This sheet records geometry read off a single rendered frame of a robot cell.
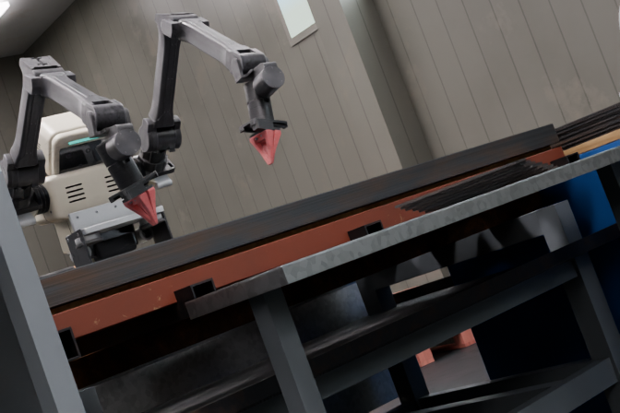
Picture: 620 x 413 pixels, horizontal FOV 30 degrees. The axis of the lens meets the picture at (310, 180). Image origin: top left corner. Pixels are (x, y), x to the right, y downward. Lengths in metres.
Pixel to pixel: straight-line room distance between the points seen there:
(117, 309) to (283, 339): 0.29
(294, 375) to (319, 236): 0.46
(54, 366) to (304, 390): 0.42
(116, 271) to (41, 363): 0.35
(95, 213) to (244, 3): 5.50
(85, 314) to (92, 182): 1.41
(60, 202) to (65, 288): 1.35
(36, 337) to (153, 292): 0.38
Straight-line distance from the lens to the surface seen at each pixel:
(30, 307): 1.66
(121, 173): 2.46
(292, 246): 2.19
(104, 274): 1.94
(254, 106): 2.73
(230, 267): 2.09
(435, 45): 7.18
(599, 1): 6.34
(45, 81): 2.77
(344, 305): 3.33
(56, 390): 1.65
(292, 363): 1.85
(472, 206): 2.08
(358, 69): 7.33
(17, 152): 3.06
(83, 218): 3.23
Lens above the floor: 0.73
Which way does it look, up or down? 4 degrees up
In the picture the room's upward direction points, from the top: 20 degrees counter-clockwise
